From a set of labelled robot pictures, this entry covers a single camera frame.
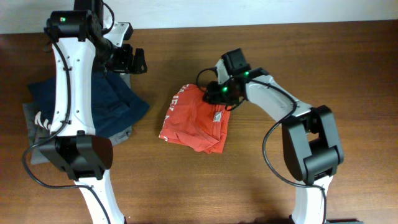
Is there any red orange t-shirt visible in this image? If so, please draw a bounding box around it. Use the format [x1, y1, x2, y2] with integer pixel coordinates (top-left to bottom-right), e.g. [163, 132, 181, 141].
[159, 84, 231, 154]

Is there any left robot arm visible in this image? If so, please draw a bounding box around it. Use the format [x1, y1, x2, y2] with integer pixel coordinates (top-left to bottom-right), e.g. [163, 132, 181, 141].
[38, 3, 147, 223]

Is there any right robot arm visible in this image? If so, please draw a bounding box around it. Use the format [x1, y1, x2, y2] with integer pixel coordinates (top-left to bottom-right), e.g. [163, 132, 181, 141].
[205, 65, 344, 223]

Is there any folded navy blue t-shirt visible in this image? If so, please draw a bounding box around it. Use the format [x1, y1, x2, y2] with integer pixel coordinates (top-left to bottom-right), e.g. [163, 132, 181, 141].
[28, 72, 149, 138]

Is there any folded grey t-shirt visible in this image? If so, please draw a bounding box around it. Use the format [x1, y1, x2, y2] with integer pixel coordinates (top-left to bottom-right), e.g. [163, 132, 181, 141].
[22, 73, 134, 166]

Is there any right black cable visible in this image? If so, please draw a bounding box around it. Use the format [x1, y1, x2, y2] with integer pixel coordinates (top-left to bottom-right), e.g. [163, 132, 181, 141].
[195, 67, 328, 224]

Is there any black cable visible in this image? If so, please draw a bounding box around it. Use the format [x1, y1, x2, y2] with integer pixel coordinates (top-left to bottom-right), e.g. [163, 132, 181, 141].
[21, 1, 116, 224]
[195, 67, 328, 224]

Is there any left black cable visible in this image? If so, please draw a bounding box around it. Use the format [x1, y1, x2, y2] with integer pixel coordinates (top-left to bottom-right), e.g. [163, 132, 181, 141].
[21, 1, 116, 224]

